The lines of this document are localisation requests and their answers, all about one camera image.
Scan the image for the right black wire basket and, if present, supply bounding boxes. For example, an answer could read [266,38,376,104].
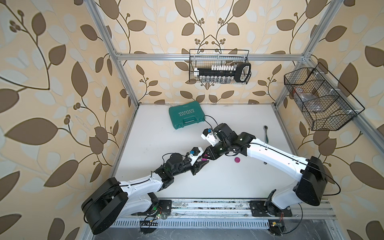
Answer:
[284,63,365,131]

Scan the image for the plastic bag in basket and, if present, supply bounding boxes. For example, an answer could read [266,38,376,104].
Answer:
[293,87,323,112]

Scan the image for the black wire basket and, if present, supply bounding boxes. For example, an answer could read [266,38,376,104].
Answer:
[189,49,252,85]
[284,63,365,131]

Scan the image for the back black wire basket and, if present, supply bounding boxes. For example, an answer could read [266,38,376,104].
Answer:
[189,49,252,85]

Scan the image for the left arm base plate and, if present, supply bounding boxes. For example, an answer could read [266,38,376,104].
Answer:
[131,198,173,217]

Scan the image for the black socket holder set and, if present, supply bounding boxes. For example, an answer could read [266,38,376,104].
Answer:
[192,62,252,84]

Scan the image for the green plastic tool case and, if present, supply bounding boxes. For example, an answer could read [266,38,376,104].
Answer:
[169,101,205,130]

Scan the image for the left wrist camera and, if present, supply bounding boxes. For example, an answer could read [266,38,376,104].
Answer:
[187,147,204,166]

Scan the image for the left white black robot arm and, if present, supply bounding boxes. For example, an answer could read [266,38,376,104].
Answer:
[81,148,209,235]

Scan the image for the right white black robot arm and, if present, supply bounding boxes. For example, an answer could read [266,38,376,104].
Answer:
[201,123,328,215]

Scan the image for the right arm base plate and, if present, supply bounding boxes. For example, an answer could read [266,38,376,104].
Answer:
[249,200,293,218]

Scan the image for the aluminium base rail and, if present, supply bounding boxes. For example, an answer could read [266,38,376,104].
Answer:
[110,199,336,232]

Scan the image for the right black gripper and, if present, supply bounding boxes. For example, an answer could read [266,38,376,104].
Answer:
[201,140,231,160]

